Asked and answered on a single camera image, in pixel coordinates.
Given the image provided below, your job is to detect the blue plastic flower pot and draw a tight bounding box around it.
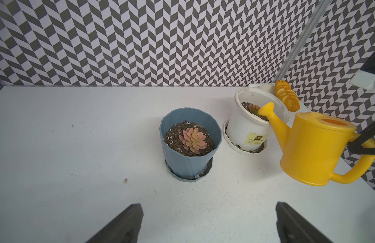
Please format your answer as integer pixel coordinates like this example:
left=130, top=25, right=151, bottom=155
left=159, top=108, right=222, bottom=181

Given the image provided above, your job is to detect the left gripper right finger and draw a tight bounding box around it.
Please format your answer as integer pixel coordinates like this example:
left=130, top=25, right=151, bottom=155
left=276, top=202, right=332, bottom=243

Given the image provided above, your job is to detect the white plastic flower pot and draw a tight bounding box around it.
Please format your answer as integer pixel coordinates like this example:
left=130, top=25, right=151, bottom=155
left=224, top=87, right=289, bottom=155

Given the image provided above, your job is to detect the white pot saucer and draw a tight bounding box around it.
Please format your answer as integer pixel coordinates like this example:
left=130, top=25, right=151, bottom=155
left=223, top=119, right=268, bottom=157

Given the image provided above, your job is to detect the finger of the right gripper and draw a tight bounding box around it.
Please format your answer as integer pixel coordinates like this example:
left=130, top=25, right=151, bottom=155
left=347, top=121, right=375, bottom=156

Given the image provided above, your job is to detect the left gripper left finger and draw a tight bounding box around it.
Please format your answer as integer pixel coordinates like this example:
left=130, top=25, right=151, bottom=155
left=87, top=204, right=144, bottom=243

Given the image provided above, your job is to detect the white round plate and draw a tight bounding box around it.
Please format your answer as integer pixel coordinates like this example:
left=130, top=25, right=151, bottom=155
left=259, top=84, right=275, bottom=95

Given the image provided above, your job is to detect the yellow plastic watering can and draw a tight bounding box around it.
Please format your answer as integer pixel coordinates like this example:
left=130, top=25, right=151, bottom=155
left=258, top=102, right=375, bottom=186

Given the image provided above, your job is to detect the pink succulent plant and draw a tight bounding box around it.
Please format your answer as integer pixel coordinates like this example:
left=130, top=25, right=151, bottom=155
left=179, top=128, right=207, bottom=155

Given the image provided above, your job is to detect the blue pot saucer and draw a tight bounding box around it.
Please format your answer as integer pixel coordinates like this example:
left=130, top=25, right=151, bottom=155
left=165, top=157, right=214, bottom=183

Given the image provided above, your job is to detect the green red succulent plant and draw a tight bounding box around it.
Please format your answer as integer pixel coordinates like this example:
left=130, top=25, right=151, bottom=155
left=247, top=104, right=260, bottom=116

